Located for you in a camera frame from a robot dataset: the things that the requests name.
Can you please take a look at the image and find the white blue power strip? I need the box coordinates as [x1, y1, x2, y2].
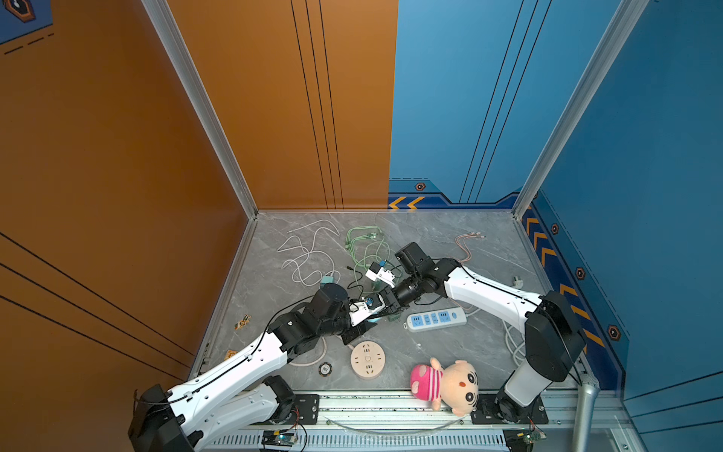
[405, 307, 467, 333]

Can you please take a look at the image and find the small orange connector piece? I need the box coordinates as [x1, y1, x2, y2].
[235, 316, 250, 330]

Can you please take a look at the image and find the black usb cable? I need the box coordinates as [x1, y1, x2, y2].
[345, 261, 397, 301]

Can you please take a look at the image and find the white power strip cord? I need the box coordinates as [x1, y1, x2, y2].
[465, 273, 532, 368]

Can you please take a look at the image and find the green multi-head cable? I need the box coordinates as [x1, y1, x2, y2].
[343, 225, 397, 295]

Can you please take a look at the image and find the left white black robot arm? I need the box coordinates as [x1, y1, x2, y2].
[128, 284, 385, 451]

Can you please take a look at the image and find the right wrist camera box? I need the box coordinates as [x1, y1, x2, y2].
[365, 262, 395, 288]

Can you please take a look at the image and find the right green circuit board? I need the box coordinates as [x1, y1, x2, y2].
[503, 431, 547, 452]

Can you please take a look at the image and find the round pink power socket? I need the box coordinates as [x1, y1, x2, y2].
[350, 341, 386, 380]

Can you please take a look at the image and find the green circuit board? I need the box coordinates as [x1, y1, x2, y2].
[260, 431, 301, 451]
[503, 431, 547, 452]

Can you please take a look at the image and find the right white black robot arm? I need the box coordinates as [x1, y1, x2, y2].
[374, 242, 586, 423]

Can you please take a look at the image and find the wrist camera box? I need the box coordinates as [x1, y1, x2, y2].
[348, 293, 391, 327]
[365, 262, 395, 288]

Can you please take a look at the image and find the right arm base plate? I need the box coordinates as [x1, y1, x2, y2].
[471, 394, 549, 425]

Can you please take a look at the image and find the silver metal pole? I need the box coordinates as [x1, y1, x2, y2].
[570, 374, 601, 452]

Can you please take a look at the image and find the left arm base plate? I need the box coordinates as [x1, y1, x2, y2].
[263, 394, 320, 426]

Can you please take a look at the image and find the pink multi-head cable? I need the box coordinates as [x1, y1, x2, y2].
[454, 231, 487, 266]

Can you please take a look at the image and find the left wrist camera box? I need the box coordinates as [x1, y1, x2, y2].
[348, 293, 391, 327]

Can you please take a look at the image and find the pink plush doll toy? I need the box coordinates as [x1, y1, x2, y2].
[410, 358, 479, 417]

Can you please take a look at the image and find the left green circuit board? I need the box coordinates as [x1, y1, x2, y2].
[260, 431, 301, 451]

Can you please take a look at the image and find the white usb cable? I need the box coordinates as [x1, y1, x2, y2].
[276, 218, 343, 288]

